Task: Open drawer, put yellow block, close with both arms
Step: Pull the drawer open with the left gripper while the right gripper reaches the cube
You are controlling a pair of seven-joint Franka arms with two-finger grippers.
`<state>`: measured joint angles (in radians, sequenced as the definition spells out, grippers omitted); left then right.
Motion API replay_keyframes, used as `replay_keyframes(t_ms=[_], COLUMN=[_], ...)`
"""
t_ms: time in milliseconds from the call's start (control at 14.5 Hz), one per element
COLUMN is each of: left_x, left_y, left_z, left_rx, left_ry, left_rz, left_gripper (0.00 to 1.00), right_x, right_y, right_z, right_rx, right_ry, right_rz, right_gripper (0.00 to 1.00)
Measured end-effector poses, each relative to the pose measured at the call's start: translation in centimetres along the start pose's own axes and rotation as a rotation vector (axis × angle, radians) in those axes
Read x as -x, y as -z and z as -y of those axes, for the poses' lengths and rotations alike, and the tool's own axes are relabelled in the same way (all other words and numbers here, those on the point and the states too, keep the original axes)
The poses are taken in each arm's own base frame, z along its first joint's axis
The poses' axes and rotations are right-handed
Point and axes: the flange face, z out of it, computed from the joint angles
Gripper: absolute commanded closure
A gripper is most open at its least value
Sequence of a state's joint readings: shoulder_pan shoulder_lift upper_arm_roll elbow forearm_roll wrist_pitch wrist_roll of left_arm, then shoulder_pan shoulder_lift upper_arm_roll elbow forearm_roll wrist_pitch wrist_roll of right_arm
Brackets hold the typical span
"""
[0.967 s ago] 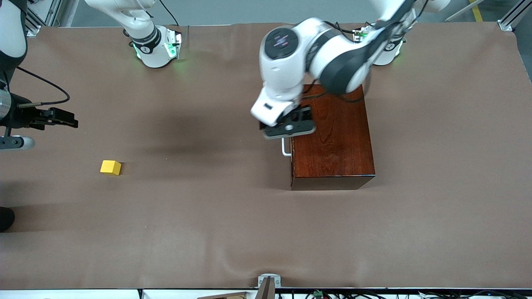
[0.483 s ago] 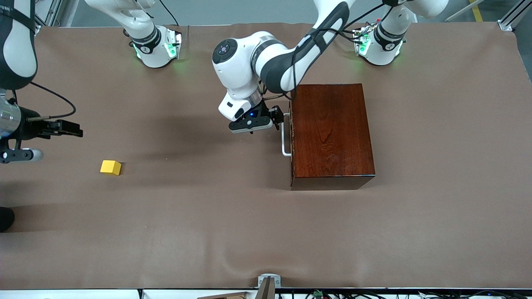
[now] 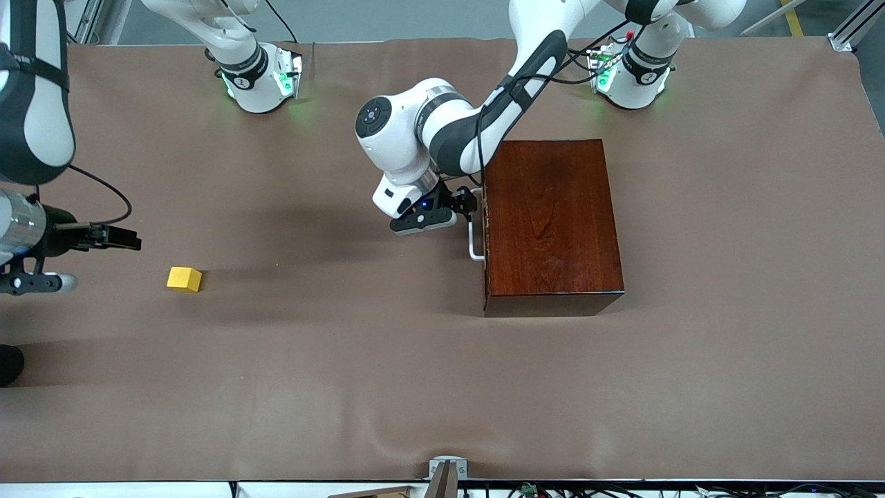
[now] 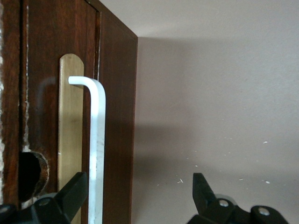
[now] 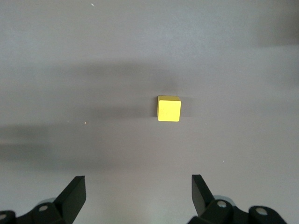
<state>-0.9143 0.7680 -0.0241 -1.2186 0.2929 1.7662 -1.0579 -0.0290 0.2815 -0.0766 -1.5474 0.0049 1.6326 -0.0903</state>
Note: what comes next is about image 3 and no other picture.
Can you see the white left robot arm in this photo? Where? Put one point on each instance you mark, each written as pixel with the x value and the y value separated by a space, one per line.
pixel 394 145

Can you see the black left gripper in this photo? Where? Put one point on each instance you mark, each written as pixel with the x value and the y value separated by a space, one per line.
pixel 462 201

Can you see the yellow cube block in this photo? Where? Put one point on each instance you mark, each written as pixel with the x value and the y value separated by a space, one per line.
pixel 184 279

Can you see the light wooden board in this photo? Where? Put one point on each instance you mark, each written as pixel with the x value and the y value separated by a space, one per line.
pixel 387 493

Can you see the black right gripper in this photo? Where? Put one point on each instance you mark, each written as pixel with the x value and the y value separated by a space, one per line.
pixel 63 235

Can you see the black round object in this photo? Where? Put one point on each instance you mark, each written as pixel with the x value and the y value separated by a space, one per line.
pixel 10 363

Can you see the metal edge bracket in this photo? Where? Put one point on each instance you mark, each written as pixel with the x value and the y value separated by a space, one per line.
pixel 435 463

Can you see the grey vertical post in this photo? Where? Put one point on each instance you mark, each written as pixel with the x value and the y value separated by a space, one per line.
pixel 442 484

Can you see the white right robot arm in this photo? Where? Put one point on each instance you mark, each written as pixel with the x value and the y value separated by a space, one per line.
pixel 48 131

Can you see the aluminium frame profile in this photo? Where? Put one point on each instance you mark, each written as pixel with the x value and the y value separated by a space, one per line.
pixel 88 21
pixel 847 38

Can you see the dark red wooden cabinet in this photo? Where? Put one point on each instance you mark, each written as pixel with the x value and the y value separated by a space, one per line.
pixel 553 221

